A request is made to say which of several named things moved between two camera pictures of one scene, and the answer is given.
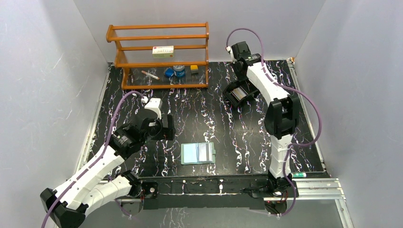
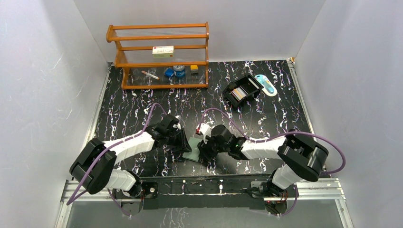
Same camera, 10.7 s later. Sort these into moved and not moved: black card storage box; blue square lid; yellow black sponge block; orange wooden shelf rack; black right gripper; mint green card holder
Moved: mint green card holder; black right gripper
Not moved: orange wooden shelf rack; blue square lid; black card storage box; yellow black sponge block
